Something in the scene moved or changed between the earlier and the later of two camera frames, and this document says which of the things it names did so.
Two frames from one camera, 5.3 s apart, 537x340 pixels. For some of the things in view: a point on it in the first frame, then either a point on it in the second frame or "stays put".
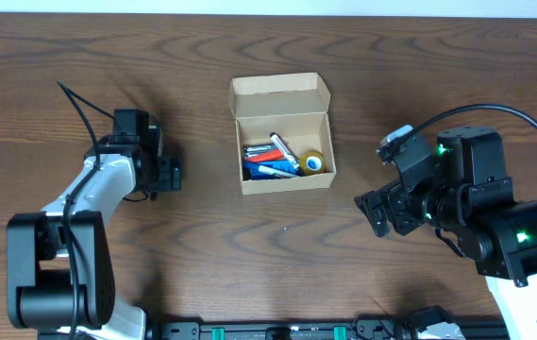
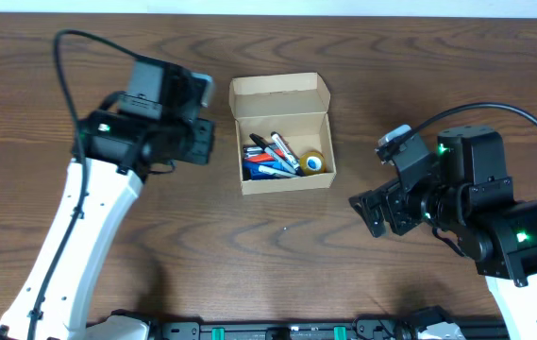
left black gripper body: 172,173 -> 203,142
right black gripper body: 394,208 stays put
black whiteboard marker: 288,154 stays put
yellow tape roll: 312,162 stays put
